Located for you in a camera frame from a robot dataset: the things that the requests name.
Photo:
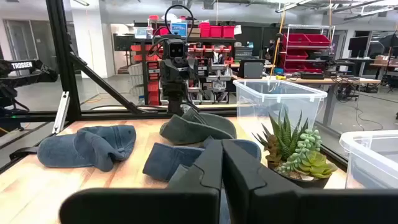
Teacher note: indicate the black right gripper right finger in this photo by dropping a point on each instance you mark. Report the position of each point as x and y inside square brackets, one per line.
[280, 205]

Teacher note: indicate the clear plastic storage bin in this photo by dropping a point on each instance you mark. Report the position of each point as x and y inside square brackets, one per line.
[280, 99]
[373, 155]

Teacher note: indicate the blue denim cap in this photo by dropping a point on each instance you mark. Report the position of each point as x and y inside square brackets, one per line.
[93, 146]
[168, 161]

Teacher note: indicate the silver metal bracket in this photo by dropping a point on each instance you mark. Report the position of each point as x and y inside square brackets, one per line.
[61, 112]

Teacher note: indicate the black neighbour station robot arm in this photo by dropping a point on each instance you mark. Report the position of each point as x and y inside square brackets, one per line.
[21, 65]

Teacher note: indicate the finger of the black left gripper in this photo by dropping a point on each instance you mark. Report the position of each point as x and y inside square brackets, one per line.
[172, 105]
[179, 105]

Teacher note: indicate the succulent plant in black pot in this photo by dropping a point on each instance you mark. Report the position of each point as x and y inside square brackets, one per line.
[298, 155]

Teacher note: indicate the blue sign box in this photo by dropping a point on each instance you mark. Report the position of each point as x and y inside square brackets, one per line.
[179, 30]

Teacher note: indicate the red storage bin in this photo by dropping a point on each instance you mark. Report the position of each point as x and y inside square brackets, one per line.
[318, 40]
[295, 40]
[216, 31]
[204, 30]
[228, 31]

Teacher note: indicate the black monitor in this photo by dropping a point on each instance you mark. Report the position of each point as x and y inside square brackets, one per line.
[252, 69]

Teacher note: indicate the black parts shelving unit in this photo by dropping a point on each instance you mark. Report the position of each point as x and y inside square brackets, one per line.
[214, 77]

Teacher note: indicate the black aluminium table frame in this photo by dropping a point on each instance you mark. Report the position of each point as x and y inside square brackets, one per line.
[62, 62]

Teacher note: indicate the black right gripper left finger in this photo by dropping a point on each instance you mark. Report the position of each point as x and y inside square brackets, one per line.
[192, 205]

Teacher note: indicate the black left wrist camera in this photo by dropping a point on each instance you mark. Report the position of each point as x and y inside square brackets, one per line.
[177, 49]

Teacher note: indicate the green denim cap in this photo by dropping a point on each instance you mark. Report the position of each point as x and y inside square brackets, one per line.
[192, 130]

